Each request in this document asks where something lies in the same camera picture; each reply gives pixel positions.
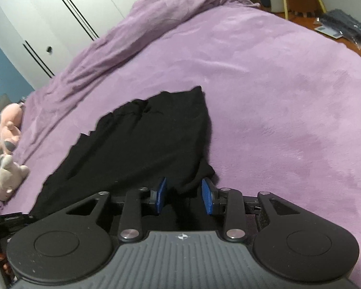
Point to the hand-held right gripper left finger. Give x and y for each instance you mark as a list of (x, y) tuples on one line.
[(161, 195)]

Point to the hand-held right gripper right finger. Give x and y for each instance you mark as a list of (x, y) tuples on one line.
[(207, 197)]

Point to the black garment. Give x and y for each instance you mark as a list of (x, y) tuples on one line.
[(144, 153)]

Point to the plastic bag of dark clothes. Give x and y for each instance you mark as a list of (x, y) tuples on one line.
[(346, 27)]

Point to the white plush toy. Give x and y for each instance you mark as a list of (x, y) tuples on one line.
[(6, 177)]

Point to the pink plush toy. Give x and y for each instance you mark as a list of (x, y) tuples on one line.
[(8, 126)]

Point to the purple blanket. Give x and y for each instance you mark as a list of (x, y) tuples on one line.
[(228, 81)]

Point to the white wardrobe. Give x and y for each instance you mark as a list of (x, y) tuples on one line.
[(63, 21)]

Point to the white round stool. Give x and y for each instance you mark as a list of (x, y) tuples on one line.
[(302, 1)]

